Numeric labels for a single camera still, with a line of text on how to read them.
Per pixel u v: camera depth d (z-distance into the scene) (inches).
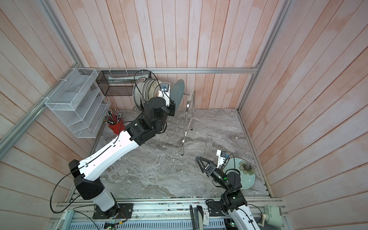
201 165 25.9
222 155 27.0
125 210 28.9
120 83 40.0
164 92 19.8
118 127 39.4
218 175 26.0
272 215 26.6
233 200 23.6
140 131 18.0
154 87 28.8
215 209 28.8
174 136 40.8
